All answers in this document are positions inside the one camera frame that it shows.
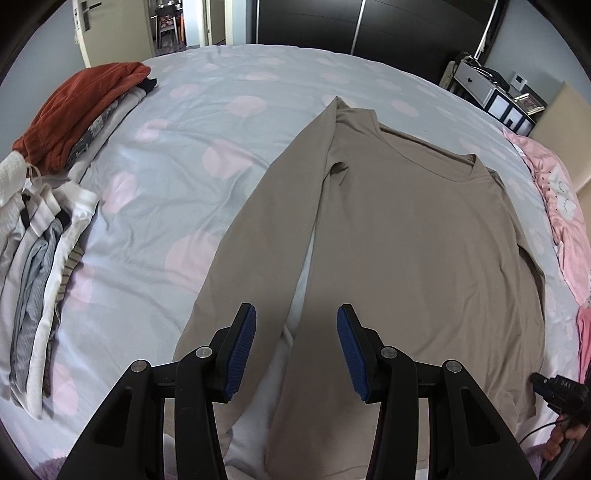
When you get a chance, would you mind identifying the light pink printed pillow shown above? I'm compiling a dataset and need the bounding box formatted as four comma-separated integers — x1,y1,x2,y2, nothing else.
502,127,591,308

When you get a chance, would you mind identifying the pale blue dotted bed sheet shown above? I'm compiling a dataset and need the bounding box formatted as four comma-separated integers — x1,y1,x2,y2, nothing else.
0,44,580,480

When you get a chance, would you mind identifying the pile of pale folded clothes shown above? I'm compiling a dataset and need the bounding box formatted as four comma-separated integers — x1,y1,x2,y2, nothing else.
0,151,100,421

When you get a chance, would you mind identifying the picture frame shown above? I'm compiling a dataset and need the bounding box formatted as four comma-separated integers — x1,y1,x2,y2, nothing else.
512,92,546,114

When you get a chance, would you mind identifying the wooden chair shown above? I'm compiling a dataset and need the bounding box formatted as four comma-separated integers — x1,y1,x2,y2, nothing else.
154,7,181,49

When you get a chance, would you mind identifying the white nightstand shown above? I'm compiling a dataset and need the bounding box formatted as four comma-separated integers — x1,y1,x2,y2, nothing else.
450,58,546,134

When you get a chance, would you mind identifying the rust orange sweater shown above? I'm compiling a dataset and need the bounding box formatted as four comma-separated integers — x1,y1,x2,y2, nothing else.
11,62,152,172

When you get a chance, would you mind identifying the black sliding-door wardrobe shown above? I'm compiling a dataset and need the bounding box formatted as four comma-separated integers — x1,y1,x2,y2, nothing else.
256,0,502,86

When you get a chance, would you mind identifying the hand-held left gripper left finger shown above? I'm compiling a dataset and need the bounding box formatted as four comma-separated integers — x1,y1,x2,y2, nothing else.
58,303,257,480

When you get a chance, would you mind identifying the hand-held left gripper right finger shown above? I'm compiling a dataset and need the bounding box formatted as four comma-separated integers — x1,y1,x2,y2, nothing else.
337,303,539,480

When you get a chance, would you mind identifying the taupe long-sleeve shirt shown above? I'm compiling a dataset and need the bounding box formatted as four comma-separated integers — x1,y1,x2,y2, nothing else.
172,95,548,480

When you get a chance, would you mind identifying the thin black cable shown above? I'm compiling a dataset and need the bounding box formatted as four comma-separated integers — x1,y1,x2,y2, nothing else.
517,412,571,450

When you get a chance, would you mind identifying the grey floral garment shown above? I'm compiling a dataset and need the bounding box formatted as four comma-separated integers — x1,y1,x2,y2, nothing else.
65,99,127,169

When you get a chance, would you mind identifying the white folded garment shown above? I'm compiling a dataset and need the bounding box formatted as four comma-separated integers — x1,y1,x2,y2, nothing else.
68,85,151,182

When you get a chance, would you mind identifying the beige door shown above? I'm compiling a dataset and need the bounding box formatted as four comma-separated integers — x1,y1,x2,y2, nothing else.
74,0,157,70

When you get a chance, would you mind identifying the dark cords bundle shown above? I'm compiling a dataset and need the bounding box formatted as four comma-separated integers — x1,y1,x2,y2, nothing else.
450,52,499,77

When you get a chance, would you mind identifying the beige padded headboard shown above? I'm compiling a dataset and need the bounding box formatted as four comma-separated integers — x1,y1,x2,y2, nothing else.
529,80,591,195

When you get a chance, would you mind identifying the dark pink pillow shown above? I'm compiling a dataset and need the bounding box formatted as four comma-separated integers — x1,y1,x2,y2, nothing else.
576,305,591,370

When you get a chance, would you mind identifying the person's right hand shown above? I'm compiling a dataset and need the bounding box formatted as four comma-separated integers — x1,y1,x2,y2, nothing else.
543,416,591,463

